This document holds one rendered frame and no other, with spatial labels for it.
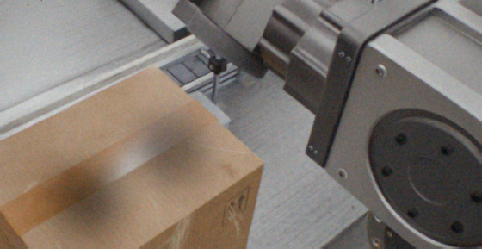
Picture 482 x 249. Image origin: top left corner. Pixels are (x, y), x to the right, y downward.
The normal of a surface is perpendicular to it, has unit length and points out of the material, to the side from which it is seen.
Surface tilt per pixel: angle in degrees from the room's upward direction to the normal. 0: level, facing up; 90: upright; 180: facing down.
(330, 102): 90
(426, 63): 0
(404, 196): 90
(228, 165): 0
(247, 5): 48
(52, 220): 0
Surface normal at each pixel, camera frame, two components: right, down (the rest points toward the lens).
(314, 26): -0.34, -0.34
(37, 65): 0.09, -0.70
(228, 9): -0.49, -0.15
